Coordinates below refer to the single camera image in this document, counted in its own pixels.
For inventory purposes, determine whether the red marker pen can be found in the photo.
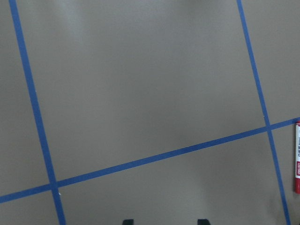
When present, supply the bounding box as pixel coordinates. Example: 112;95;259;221
294;120;300;194

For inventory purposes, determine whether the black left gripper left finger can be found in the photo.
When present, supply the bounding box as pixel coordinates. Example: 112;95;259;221
122;219;134;225

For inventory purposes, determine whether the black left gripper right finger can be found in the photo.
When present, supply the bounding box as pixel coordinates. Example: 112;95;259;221
197;219;210;225

